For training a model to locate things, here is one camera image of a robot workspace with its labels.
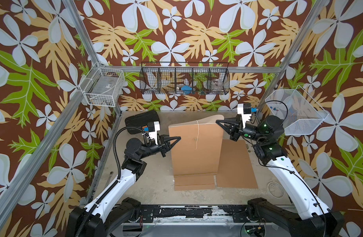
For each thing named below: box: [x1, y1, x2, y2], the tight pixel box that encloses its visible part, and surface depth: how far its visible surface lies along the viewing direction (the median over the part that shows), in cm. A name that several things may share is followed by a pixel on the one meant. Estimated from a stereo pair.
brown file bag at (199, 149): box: [168, 115, 225, 176], surface depth 65 cm
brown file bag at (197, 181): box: [173, 172, 218, 192], surface depth 86 cm
